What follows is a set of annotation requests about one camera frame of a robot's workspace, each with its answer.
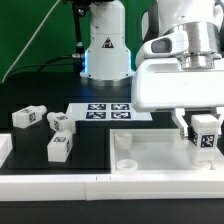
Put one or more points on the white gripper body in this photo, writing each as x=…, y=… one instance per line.
x=161, y=85

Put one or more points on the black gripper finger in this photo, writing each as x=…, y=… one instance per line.
x=177, y=115
x=220, y=114

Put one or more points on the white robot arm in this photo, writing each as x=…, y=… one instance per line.
x=107, y=60

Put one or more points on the white sheet with fiducial tags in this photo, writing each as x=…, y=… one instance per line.
x=105, y=112

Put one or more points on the white U-shaped obstacle fence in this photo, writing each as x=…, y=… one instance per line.
x=110, y=186

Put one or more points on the black pole stand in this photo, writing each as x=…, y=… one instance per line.
x=79, y=9

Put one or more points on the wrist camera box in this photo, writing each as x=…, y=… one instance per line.
x=172, y=44

